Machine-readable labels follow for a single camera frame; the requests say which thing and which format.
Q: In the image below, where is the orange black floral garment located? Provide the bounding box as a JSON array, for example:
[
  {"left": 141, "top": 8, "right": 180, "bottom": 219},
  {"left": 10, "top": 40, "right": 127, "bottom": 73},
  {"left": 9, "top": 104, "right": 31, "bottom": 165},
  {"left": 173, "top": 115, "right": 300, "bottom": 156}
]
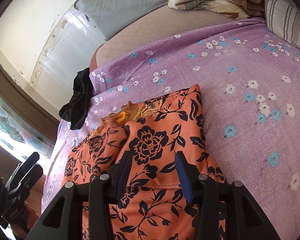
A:
[{"left": 64, "top": 85, "right": 225, "bottom": 239}]

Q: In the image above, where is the stained glass window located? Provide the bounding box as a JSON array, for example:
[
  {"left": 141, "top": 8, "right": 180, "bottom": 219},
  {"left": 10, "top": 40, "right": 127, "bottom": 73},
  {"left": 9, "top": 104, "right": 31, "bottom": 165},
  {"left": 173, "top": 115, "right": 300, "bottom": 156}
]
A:
[{"left": 0, "top": 96, "right": 54, "bottom": 168}]

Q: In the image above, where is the black cloth on bed edge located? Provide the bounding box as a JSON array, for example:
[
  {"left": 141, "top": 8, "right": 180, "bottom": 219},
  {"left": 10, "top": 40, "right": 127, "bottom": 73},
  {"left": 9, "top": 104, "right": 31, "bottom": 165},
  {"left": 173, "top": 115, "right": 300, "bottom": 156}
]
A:
[{"left": 59, "top": 68, "right": 94, "bottom": 131}]

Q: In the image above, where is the purple floral bedsheet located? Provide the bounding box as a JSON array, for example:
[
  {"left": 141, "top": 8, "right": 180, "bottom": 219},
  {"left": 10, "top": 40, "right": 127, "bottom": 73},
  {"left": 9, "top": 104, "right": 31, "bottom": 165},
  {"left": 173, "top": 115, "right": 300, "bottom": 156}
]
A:
[{"left": 42, "top": 19, "right": 300, "bottom": 239}]

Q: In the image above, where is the grey pillow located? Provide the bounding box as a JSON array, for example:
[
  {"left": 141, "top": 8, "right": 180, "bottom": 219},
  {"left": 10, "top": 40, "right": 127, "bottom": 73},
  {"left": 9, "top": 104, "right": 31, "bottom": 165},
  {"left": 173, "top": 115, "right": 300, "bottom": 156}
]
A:
[{"left": 74, "top": 0, "right": 168, "bottom": 40}]

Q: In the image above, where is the striped floral pillow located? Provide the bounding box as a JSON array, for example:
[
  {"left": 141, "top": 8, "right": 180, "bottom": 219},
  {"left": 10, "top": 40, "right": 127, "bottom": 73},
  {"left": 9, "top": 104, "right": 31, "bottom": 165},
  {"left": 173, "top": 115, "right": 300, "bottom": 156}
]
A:
[{"left": 264, "top": 0, "right": 300, "bottom": 49}]

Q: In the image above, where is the beige quilted mattress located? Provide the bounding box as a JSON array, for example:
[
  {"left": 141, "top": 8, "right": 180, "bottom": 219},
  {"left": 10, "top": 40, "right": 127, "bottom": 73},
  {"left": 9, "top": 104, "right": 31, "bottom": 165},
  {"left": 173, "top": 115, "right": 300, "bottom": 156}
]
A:
[{"left": 90, "top": 5, "right": 234, "bottom": 72}]

